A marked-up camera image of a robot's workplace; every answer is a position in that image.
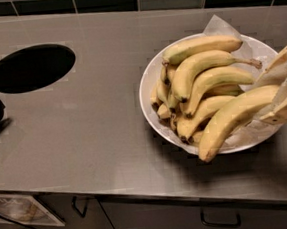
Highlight white round bowl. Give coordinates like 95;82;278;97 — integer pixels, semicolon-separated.
139;28;281;155

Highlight left black drawer handle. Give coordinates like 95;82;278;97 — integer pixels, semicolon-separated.
71;196;90;218

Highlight white paper liner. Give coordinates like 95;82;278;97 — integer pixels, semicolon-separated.
163;9;287;158

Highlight small bananas at left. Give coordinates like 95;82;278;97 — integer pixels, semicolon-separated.
150;65;180;131

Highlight right black drawer handle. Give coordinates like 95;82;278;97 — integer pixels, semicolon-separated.
199;207;241;229

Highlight round black counter hole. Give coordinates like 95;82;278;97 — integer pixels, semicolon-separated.
0;44;76;94

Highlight black drawer handle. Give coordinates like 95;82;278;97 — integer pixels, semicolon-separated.
71;196;90;218
199;207;241;229

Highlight open drawer with contents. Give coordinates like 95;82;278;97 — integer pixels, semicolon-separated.
0;194;65;227

